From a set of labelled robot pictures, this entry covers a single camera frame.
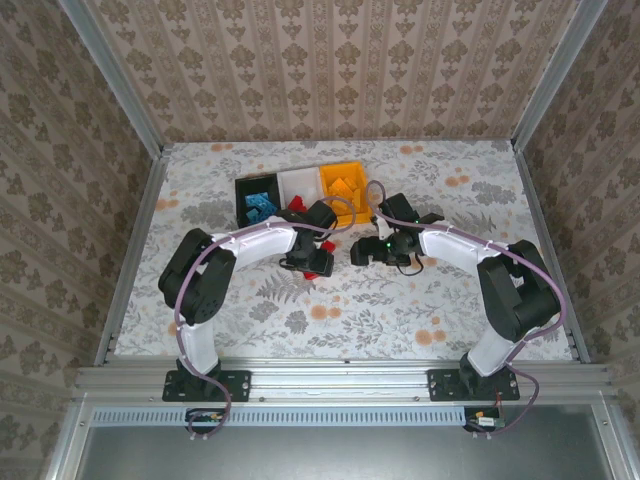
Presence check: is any floral table cover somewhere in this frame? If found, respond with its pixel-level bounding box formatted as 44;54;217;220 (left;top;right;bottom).
113;140;575;362

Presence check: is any aluminium frame post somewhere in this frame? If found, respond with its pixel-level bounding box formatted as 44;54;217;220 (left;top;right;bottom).
511;0;610;149
56;0;167;157

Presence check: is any aluminium front rail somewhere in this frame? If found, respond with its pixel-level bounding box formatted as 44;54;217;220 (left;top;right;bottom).
73;363;615;402

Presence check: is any black cable connector box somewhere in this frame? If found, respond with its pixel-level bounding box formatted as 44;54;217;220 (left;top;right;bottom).
185;407;227;435
463;407;507;434

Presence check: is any orange plastic container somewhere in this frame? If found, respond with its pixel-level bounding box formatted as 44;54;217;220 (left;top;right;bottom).
318;160;375;230

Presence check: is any black plastic container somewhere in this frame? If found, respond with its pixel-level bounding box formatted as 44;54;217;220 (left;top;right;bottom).
234;173;282;230

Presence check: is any grey metal panel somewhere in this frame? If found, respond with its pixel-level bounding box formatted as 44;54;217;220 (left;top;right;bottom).
47;402;640;480

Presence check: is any aluminium table side rail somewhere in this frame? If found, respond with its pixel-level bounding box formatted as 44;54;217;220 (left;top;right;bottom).
512;142;592;365
93;144;175;367

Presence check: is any grey slotted cable duct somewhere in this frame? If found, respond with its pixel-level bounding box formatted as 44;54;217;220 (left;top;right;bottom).
91;405;471;428

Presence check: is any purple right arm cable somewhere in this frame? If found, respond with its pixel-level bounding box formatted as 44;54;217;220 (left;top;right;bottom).
365;179;569;441

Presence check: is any white plastic container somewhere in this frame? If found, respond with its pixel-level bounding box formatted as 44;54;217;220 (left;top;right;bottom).
276;166;325;224

